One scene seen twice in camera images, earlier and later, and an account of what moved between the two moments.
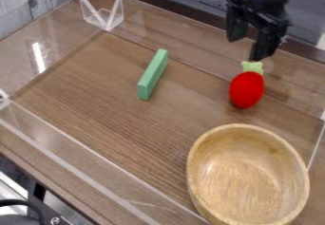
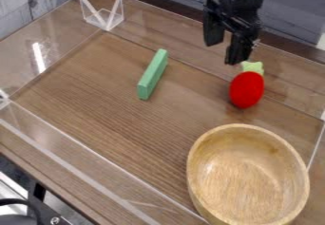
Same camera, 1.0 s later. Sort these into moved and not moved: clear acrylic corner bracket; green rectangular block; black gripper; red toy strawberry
Moved: black gripper
Not moved: red toy strawberry; clear acrylic corner bracket; green rectangular block
